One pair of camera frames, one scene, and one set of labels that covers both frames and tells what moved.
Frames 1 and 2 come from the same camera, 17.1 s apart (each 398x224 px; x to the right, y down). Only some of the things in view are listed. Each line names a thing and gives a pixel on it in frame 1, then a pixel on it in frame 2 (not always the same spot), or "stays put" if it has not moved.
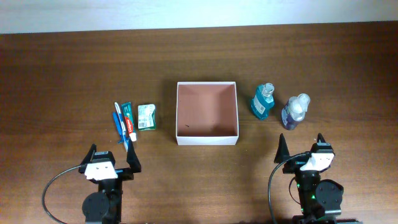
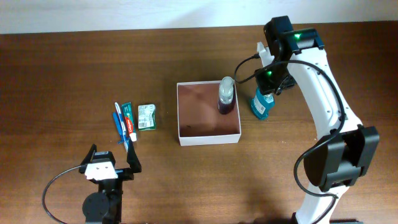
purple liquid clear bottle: x=295 y=111 → x=226 y=95
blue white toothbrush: x=120 y=126 stays put
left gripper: x=127 y=174 stays put
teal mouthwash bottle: x=263 y=101 stays put
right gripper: x=294 y=164 → x=265 y=86
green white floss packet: x=147 y=117 stays put
